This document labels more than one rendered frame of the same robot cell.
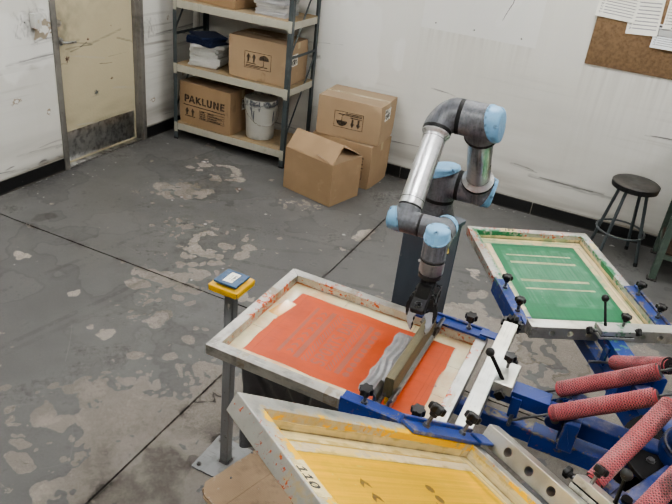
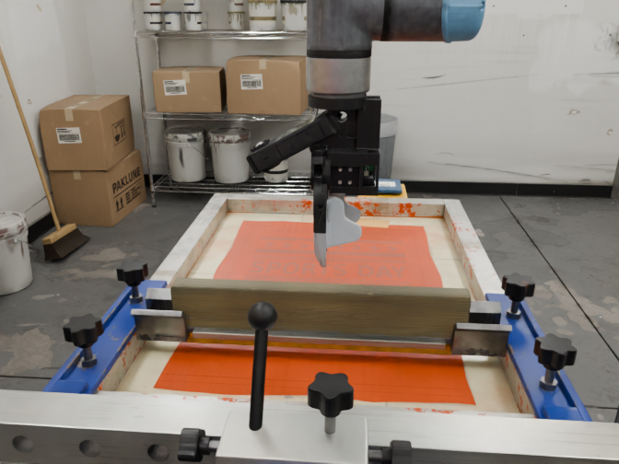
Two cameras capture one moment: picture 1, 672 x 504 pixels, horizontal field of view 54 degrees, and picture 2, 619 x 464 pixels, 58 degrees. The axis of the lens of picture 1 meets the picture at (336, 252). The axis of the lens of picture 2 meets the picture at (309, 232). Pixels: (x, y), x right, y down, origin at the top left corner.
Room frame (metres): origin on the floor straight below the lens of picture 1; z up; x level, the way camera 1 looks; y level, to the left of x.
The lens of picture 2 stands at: (1.52, -0.93, 1.42)
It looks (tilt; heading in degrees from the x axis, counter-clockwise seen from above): 22 degrees down; 72
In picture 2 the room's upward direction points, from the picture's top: straight up
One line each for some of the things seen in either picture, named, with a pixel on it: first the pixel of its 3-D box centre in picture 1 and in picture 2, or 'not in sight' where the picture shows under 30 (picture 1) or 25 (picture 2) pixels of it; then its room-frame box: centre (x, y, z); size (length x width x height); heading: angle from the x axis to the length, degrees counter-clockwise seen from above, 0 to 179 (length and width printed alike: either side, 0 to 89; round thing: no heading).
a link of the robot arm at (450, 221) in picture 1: (438, 229); (427, 5); (1.86, -0.31, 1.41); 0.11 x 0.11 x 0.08; 71
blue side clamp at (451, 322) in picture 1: (445, 326); (525, 364); (1.98, -0.42, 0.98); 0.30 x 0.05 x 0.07; 67
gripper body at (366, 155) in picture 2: (427, 288); (343, 145); (1.77, -0.30, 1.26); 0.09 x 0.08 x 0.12; 159
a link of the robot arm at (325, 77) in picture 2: (430, 266); (338, 76); (1.76, -0.29, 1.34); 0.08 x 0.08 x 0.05
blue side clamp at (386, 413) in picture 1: (388, 419); (117, 344); (1.47, -0.21, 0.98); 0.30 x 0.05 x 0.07; 67
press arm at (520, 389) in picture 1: (520, 395); not in sight; (1.60, -0.61, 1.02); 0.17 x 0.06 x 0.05; 67
